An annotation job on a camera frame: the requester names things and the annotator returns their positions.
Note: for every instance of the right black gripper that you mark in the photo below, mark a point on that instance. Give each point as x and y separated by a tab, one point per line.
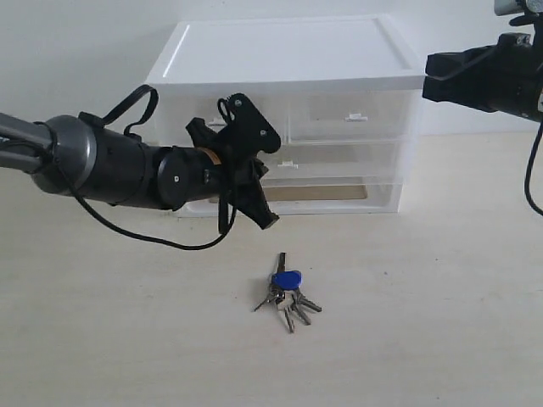
505	77

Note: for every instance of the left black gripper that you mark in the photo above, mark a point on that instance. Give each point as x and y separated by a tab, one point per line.
214	172

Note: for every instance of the clear wide drawer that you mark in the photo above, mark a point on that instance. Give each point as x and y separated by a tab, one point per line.
333	164

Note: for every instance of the key bunch with blue tag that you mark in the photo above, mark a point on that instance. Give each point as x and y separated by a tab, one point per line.
284	293

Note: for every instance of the white plastic drawer cabinet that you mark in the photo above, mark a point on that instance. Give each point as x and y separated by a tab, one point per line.
290	57

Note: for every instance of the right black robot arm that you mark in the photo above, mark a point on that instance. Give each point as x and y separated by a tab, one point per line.
505	77

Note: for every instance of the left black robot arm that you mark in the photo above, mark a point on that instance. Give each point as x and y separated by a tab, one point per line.
102	165

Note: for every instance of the clear top left drawer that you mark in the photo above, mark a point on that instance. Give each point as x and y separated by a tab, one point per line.
175	111

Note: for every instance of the clear top right drawer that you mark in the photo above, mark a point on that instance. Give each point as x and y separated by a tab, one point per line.
350	117

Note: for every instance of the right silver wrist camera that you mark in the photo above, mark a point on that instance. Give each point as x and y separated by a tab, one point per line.
526	12

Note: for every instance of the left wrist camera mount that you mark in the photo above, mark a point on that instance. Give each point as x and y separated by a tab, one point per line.
247	132

